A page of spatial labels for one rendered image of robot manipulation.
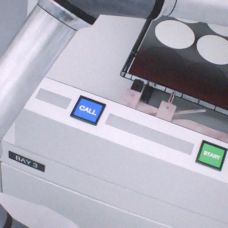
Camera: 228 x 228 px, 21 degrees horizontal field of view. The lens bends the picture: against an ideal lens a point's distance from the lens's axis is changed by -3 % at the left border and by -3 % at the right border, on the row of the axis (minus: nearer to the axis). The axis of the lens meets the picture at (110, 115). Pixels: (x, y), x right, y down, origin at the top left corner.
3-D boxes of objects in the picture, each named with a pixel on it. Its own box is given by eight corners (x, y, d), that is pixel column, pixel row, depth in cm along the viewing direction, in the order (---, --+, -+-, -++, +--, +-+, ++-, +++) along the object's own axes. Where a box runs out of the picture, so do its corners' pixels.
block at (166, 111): (159, 108, 137) (162, 100, 135) (174, 113, 137) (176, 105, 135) (148, 135, 132) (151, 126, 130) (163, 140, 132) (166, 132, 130)
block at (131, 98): (125, 95, 138) (127, 87, 136) (140, 101, 138) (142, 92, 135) (113, 122, 133) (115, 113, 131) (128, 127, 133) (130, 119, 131)
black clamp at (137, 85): (133, 84, 140) (135, 77, 138) (142, 87, 140) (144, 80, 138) (128, 95, 138) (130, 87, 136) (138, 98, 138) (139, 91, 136)
